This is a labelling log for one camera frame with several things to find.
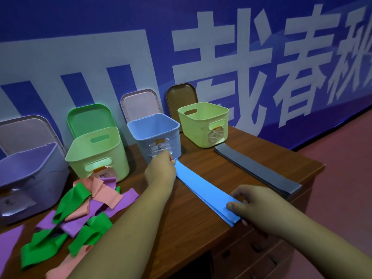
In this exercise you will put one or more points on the person's left hand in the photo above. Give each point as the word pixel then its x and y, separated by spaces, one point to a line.
pixel 159 171

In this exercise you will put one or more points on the person's right hand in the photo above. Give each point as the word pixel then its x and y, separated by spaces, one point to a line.
pixel 258 209

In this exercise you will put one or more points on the person's left fingers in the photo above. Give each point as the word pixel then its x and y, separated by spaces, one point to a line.
pixel 171 159

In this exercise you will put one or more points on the person's right fingers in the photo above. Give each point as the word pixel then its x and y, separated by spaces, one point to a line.
pixel 237 205

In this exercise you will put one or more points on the stack of blue elastic bands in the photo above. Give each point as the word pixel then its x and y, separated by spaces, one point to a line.
pixel 203 188

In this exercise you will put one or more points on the person's left forearm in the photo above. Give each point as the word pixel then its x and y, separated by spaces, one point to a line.
pixel 125 238

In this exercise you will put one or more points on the person's right forearm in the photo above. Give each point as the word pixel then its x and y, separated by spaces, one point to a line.
pixel 319 244

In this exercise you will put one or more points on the clear taped paper label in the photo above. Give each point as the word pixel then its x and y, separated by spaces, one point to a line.
pixel 158 148
pixel 216 136
pixel 17 201
pixel 105 172

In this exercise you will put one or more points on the blue plastic bin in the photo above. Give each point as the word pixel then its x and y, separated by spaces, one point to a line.
pixel 154 127

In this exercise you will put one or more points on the stack of grey elastic bands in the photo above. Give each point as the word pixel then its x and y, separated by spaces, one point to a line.
pixel 258 168

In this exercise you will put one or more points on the yellow-green plastic bin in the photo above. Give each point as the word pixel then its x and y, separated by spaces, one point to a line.
pixel 200 122

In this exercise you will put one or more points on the brown wooden desk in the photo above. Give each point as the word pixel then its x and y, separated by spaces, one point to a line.
pixel 191 223

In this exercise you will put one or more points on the pink bin lid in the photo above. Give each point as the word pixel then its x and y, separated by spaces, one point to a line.
pixel 141 104

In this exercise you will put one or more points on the brown bin lid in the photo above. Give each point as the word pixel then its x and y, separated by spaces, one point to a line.
pixel 180 97

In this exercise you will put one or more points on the light green plastic bin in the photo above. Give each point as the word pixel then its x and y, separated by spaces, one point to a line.
pixel 96 153

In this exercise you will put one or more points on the green bin lid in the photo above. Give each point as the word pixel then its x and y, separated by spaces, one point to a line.
pixel 90 119

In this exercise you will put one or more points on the pile of coloured elastic bands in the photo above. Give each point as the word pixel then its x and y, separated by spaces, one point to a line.
pixel 72 206

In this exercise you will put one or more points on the blue banner with white characters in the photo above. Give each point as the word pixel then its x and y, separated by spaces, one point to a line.
pixel 203 40

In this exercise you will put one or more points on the purple plastic bin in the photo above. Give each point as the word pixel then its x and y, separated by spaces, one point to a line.
pixel 32 171

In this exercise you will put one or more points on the pale purple bin lid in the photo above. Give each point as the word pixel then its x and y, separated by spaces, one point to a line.
pixel 26 133

